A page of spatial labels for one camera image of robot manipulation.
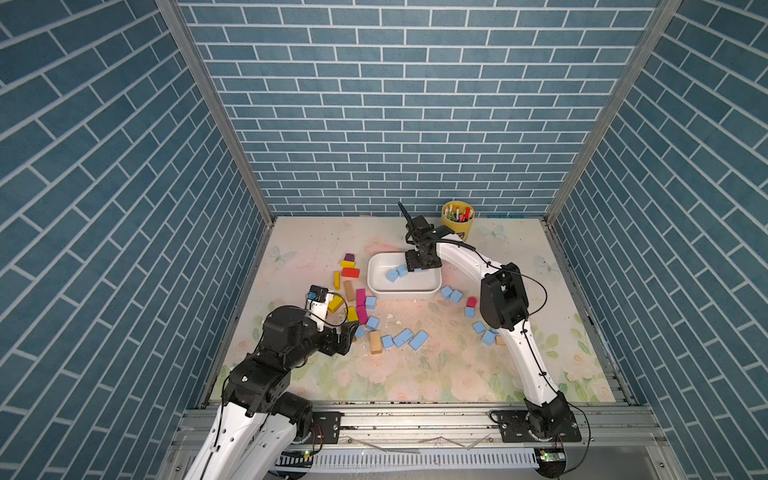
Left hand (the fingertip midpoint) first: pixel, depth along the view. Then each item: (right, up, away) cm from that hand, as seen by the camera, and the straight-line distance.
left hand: (350, 319), depth 71 cm
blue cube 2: (0, -8, +18) cm, 20 cm away
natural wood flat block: (+35, -4, -4) cm, 35 cm away
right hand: (+19, +11, +33) cm, 39 cm away
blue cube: (+13, +9, +30) cm, 34 cm away
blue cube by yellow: (+4, -6, +18) cm, 20 cm away
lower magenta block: (0, -4, +22) cm, 23 cm away
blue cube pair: (+27, +2, +25) cm, 37 cm away
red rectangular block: (-5, +8, +33) cm, 35 cm away
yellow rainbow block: (-9, -1, +24) cm, 25 cm away
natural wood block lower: (+5, -11, +15) cm, 19 cm away
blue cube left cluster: (+10, +7, +30) cm, 33 cm away
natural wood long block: (-5, +2, +28) cm, 28 cm away
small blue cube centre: (+8, -10, +16) cm, 21 cm away
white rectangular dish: (+5, +11, +30) cm, 33 cm away
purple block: (-6, +13, +36) cm, 39 cm away
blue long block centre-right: (+18, -11, +17) cm, 27 cm away
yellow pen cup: (+34, +29, +37) cm, 57 cm away
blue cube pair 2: (+31, +1, +25) cm, 39 cm away
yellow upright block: (-9, +6, +30) cm, 32 cm away
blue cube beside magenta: (+3, 0, +22) cm, 23 cm away
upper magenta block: (-1, 0, +27) cm, 27 cm away
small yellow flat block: (-7, +11, +34) cm, 36 cm away
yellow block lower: (-3, -4, +22) cm, 23 cm away
